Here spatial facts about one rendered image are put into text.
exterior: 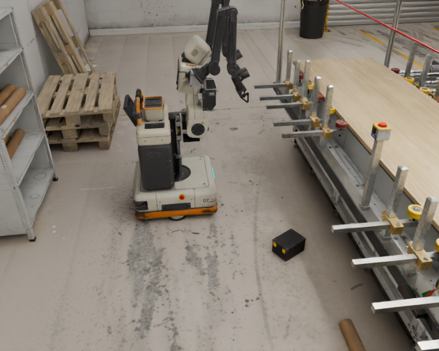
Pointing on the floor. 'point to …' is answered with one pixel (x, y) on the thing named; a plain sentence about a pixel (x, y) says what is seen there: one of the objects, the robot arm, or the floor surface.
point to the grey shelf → (5, 66)
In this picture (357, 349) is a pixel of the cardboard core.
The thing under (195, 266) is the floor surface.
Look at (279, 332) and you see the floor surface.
